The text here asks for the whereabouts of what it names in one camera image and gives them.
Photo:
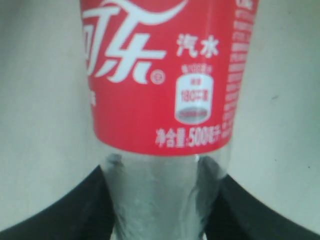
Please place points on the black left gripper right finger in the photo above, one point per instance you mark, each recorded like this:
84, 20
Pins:
237, 215

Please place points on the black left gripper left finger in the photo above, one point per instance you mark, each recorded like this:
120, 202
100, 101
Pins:
85, 213

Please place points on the clear red label cola bottle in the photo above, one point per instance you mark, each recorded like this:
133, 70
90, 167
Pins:
164, 79

